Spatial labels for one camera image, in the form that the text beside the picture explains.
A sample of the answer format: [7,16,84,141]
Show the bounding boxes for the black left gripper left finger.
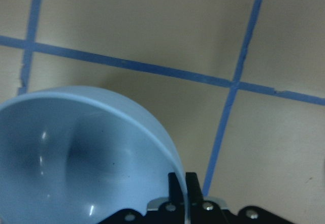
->
[168,172,183,205]

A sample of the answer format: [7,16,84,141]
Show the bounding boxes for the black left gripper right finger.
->
[185,172,203,205]

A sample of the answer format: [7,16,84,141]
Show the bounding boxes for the blue bowl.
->
[1,86,187,223]

